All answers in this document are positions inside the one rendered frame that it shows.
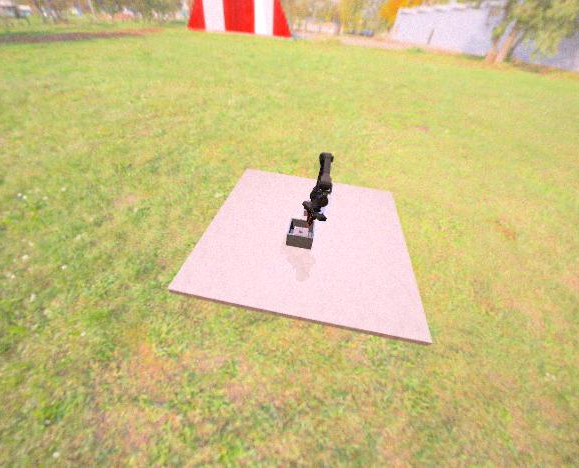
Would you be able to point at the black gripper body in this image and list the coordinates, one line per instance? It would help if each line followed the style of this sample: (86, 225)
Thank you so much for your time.
(318, 216)

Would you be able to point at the pale pink square plate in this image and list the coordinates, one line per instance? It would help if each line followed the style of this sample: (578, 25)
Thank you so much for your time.
(301, 231)

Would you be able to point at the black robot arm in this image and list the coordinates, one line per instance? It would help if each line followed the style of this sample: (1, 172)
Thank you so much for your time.
(323, 183)

